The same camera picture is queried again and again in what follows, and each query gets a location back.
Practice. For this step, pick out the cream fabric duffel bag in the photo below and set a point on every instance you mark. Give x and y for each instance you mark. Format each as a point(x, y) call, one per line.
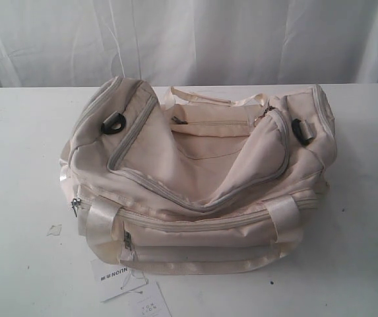
point(192, 184)

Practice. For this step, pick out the white paper hang tag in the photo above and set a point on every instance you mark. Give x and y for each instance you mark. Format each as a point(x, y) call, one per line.
point(113, 280)

